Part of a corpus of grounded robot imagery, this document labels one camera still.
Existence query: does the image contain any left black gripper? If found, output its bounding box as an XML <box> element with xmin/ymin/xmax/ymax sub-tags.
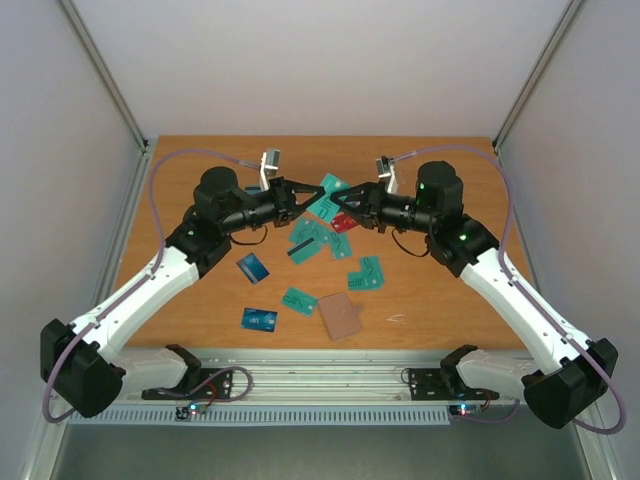
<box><xmin>222</xmin><ymin>176</ymin><xmax>326</xmax><ymax>234</ymax></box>

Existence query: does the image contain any teal blue card stack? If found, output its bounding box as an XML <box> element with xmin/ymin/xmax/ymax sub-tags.
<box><xmin>307</xmin><ymin>173</ymin><xmax>350</xmax><ymax>224</ymax></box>

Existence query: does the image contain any dark blue card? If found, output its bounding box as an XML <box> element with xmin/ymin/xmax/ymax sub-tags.
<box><xmin>236</xmin><ymin>253</ymin><xmax>270</xmax><ymax>285</ymax></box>

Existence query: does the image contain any teal vip card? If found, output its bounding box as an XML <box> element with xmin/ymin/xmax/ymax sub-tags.
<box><xmin>281</xmin><ymin>287</ymin><xmax>318</xmax><ymax>317</ymax></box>
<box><xmin>360</xmin><ymin>256</ymin><xmax>385</xmax><ymax>290</ymax></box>
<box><xmin>329</xmin><ymin>232</ymin><xmax>352</xmax><ymax>260</ymax></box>

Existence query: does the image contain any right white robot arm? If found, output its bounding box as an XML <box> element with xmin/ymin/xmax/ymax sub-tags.
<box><xmin>330</xmin><ymin>161</ymin><xmax>618</xmax><ymax>429</ymax></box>

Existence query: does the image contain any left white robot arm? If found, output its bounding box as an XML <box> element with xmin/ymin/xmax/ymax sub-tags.
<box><xmin>40</xmin><ymin>167</ymin><xmax>325</xmax><ymax>423</ymax></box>

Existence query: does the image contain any red card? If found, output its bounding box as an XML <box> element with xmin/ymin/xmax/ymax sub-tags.
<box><xmin>330</xmin><ymin>212</ymin><xmax>358</xmax><ymax>233</ymax></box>

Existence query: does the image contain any teal card upper left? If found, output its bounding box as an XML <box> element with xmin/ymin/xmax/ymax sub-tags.
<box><xmin>289</xmin><ymin>217</ymin><xmax>330</xmax><ymax>245</ymax></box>

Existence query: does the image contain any teal card under right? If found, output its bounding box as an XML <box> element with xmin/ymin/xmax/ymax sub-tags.
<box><xmin>347</xmin><ymin>272</ymin><xmax>384</xmax><ymax>291</ymax></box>

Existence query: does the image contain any blue card top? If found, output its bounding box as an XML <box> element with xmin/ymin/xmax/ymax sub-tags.
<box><xmin>241</xmin><ymin>308</ymin><xmax>277</xmax><ymax>333</ymax></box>

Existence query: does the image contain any right circuit board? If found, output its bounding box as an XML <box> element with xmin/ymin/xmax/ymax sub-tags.
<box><xmin>449</xmin><ymin>402</ymin><xmax>488</xmax><ymax>417</ymax></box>

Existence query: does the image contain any circuit board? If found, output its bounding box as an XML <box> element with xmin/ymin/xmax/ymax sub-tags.
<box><xmin>175</xmin><ymin>404</ymin><xmax>208</xmax><ymax>421</ymax></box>
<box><xmin>449</xmin><ymin>402</ymin><xmax>488</xmax><ymax>417</ymax></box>

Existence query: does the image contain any left circuit board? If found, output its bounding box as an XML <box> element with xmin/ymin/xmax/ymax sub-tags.
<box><xmin>175</xmin><ymin>404</ymin><xmax>208</xmax><ymax>421</ymax></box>

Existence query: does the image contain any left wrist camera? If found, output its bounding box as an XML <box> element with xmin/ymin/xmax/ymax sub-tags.
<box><xmin>259</xmin><ymin>148</ymin><xmax>280</xmax><ymax>191</ymax></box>

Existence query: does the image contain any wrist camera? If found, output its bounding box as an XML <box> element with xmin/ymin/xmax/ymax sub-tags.
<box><xmin>376</xmin><ymin>156</ymin><xmax>399</xmax><ymax>194</ymax></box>
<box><xmin>259</xmin><ymin>148</ymin><xmax>280</xmax><ymax>191</ymax></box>

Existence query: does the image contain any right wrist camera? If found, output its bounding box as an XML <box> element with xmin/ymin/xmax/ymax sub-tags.
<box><xmin>376</xmin><ymin>156</ymin><xmax>399</xmax><ymax>194</ymax></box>

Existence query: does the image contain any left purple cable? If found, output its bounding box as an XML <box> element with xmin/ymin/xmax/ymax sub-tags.
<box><xmin>42</xmin><ymin>148</ymin><xmax>264</xmax><ymax>425</ymax></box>

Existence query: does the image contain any purple cable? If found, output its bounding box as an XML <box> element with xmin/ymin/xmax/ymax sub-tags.
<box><xmin>42</xmin><ymin>148</ymin><xmax>264</xmax><ymax>425</ymax></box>
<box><xmin>389</xmin><ymin>145</ymin><xmax>628</xmax><ymax>435</ymax></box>

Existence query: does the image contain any aluminium front rail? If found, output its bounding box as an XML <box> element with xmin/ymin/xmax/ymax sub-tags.
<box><xmin>47</xmin><ymin>348</ymin><xmax>531</xmax><ymax>407</ymax></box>

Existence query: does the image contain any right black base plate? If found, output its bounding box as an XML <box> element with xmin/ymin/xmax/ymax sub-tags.
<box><xmin>401</xmin><ymin>368</ymin><xmax>500</xmax><ymax>401</ymax></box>

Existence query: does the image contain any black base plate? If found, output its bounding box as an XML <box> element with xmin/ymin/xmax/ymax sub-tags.
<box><xmin>141</xmin><ymin>368</ymin><xmax>234</xmax><ymax>401</ymax></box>
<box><xmin>401</xmin><ymin>368</ymin><xmax>500</xmax><ymax>401</ymax></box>

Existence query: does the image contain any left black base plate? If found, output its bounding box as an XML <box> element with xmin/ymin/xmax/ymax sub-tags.
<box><xmin>141</xmin><ymin>368</ymin><xmax>234</xmax><ymax>401</ymax></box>

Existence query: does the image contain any grey slotted cable duct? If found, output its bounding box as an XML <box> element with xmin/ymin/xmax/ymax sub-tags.
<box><xmin>69</xmin><ymin>405</ymin><xmax>450</xmax><ymax>427</ymax></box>

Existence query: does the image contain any left aluminium frame post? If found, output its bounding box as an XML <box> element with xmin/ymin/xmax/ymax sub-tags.
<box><xmin>58</xmin><ymin>0</ymin><xmax>151</xmax><ymax>151</ymax></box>

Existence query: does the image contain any aluminium frame post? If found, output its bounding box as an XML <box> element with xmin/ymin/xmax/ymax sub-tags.
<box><xmin>58</xmin><ymin>0</ymin><xmax>151</xmax><ymax>151</ymax></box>
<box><xmin>492</xmin><ymin>0</ymin><xmax>587</xmax><ymax>154</ymax></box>

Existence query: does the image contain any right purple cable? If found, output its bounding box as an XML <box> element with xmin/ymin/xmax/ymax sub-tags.
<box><xmin>389</xmin><ymin>145</ymin><xmax>628</xmax><ymax>435</ymax></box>

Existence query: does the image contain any right aluminium frame post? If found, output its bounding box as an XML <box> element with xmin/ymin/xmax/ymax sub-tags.
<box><xmin>492</xmin><ymin>0</ymin><xmax>587</xmax><ymax>154</ymax></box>

